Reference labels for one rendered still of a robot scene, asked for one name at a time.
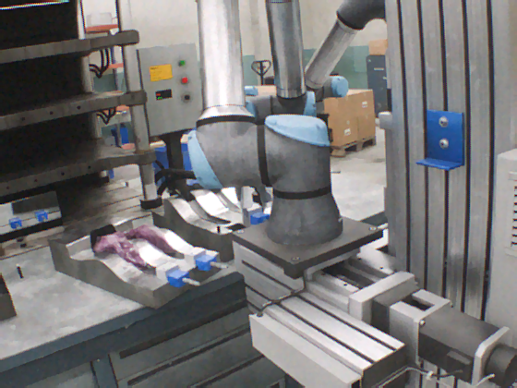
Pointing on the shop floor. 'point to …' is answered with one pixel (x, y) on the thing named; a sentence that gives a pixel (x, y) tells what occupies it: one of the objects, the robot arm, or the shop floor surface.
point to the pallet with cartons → (351, 122)
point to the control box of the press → (171, 99)
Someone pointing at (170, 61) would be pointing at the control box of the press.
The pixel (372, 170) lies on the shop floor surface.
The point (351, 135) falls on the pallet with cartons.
